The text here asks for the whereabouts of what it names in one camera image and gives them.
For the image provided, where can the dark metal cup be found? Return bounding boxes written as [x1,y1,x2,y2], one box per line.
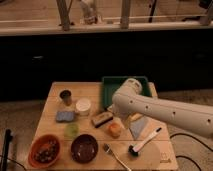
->
[60,90,72,106]

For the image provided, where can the white dish brush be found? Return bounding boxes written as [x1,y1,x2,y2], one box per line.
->
[128,127,162,156]

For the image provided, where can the grey scraper wooden handle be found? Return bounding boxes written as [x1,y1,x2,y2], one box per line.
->
[129,113,148,140]

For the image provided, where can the wooden block eraser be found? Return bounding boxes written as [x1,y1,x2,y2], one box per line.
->
[91,112,113,128]

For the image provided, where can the green plastic tray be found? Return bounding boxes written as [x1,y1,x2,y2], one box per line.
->
[101,76,152,109]

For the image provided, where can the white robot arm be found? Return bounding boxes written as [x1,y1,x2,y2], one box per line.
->
[112,78,213,138]

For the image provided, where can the orange bowl with food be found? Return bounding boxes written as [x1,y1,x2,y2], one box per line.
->
[28,134,60,169]

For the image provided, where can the orange apple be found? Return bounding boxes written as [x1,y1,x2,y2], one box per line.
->
[108,122,121,137]

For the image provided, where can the metal fork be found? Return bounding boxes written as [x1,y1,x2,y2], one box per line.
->
[103,143,132,171]

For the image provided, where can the dark maroon bowl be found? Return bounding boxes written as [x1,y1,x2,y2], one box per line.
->
[70,134,98,164]

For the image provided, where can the white paper cup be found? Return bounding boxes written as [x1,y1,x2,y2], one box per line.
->
[76,98,91,116]

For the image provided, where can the black cable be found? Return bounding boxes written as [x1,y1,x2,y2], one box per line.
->
[169,132,213,171]

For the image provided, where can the blue sponge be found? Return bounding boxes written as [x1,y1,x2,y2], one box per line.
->
[56,111,74,122]

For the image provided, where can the black stand left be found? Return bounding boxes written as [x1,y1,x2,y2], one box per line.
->
[0,129,13,171]

